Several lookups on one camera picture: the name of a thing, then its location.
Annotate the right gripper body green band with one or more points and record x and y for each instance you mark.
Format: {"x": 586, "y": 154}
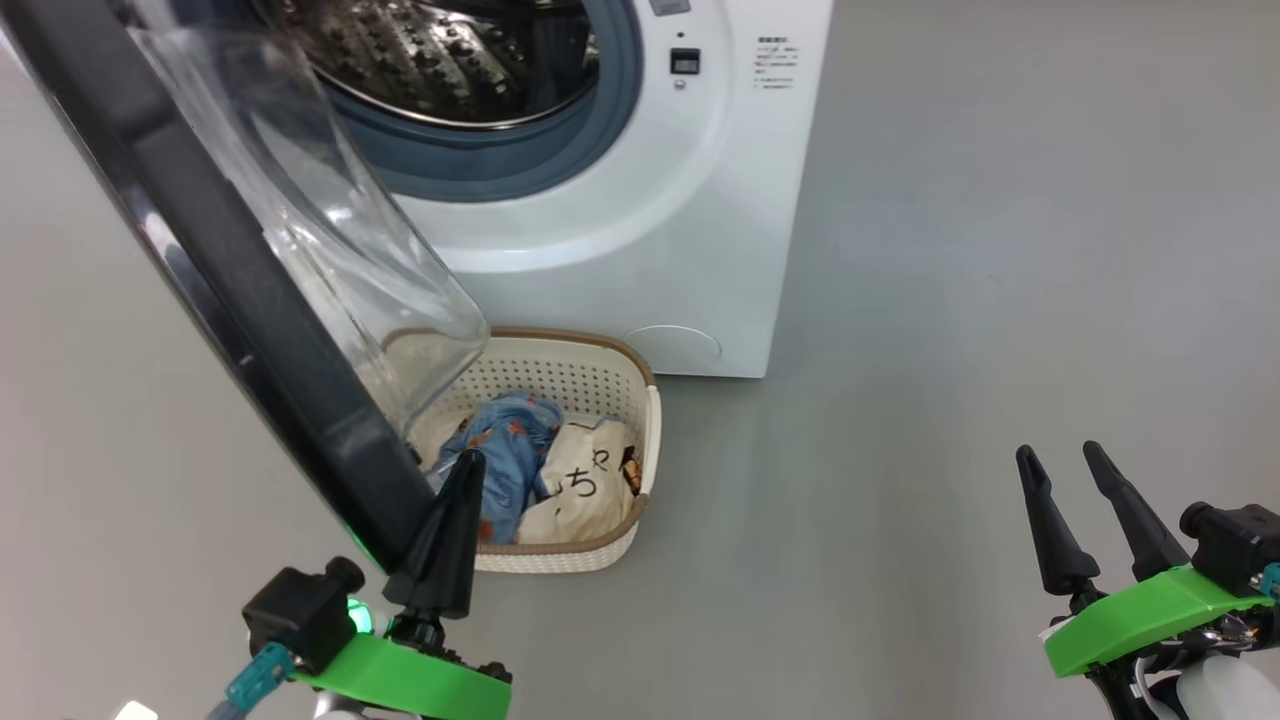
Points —
{"x": 1140, "y": 620}

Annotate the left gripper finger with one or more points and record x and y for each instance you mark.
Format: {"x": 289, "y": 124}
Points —
{"x": 445, "y": 550}

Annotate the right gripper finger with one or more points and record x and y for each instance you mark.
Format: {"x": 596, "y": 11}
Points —
{"x": 1050, "y": 530}
{"x": 1135, "y": 520}

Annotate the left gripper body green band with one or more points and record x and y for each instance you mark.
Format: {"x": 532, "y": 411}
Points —
{"x": 400, "y": 680}

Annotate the blue patterned garment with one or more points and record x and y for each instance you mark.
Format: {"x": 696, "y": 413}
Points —
{"x": 510, "y": 450}

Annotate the cream printed garment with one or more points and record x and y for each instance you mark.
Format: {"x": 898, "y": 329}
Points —
{"x": 590, "y": 500}

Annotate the dark round glass washer door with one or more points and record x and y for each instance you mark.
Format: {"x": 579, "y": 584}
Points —
{"x": 230, "y": 280}

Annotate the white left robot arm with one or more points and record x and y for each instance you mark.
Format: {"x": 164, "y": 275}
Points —
{"x": 330, "y": 710}

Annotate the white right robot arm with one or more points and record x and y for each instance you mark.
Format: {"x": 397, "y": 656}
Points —
{"x": 1230, "y": 695}

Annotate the white front-load washing machine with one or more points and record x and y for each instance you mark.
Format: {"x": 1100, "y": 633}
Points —
{"x": 700, "y": 200}

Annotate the grey rubber door gasket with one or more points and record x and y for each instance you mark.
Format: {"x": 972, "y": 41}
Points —
{"x": 600, "y": 130}

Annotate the stainless steel washing machine drum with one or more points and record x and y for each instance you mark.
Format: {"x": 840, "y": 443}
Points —
{"x": 440, "y": 60}

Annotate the black door lock socket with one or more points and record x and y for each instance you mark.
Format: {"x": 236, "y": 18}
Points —
{"x": 685, "y": 61}

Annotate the cream perforated laundry basket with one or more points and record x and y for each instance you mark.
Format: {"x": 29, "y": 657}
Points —
{"x": 600, "y": 380}

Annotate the round white filter cover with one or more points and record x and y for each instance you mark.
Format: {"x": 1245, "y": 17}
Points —
{"x": 675, "y": 347}

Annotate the grey warning sticker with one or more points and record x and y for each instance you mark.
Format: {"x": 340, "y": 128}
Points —
{"x": 670, "y": 6}

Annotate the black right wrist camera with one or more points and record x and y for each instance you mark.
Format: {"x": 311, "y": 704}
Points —
{"x": 1235, "y": 545}

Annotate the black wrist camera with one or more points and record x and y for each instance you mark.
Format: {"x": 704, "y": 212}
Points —
{"x": 1235, "y": 545}
{"x": 295, "y": 615}

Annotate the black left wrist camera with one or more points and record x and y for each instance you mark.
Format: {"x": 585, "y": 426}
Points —
{"x": 295, "y": 615}

